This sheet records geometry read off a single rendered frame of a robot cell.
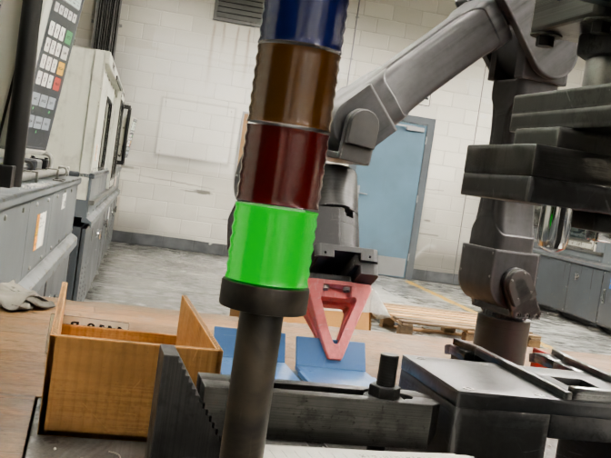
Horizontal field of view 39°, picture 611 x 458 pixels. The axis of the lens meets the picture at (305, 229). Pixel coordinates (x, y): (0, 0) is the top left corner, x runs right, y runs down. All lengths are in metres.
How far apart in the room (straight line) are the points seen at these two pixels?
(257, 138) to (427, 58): 0.59
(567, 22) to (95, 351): 0.39
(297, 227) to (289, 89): 0.06
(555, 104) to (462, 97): 11.56
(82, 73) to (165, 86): 6.23
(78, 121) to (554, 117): 4.69
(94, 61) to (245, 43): 6.45
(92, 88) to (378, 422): 4.74
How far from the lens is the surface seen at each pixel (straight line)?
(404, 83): 0.93
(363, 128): 0.88
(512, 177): 0.57
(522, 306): 1.02
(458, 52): 0.97
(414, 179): 11.89
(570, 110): 0.59
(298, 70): 0.37
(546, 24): 0.63
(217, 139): 11.41
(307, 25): 0.38
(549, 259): 10.61
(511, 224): 1.02
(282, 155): 0.37
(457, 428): 0.55
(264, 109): 0.38
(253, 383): 0.39
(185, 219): 11.41
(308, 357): 0.84
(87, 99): 5.21
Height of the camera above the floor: 1.10
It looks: 3 degrees down
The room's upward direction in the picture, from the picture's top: 8 degrees clockwise
